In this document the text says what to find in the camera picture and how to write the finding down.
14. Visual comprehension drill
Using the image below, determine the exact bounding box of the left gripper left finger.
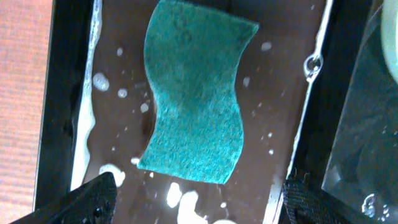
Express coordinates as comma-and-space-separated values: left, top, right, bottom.
12, 172, 118, 224

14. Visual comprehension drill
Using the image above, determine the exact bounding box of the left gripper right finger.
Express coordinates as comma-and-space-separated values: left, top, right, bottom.
282, 175, 373, 224

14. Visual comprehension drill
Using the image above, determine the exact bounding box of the green yellow sponge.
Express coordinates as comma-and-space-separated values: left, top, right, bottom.
137, 1, 259, 184

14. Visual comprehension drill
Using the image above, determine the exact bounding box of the black round tray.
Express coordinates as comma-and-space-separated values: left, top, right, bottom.
322, 1, 397, 223

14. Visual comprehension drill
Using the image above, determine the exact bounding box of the black rectangular water tray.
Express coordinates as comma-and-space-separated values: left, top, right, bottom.
32, 0, 374, 224

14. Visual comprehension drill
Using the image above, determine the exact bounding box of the left light green plate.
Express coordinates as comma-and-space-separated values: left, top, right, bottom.
381, 0, 398, 82

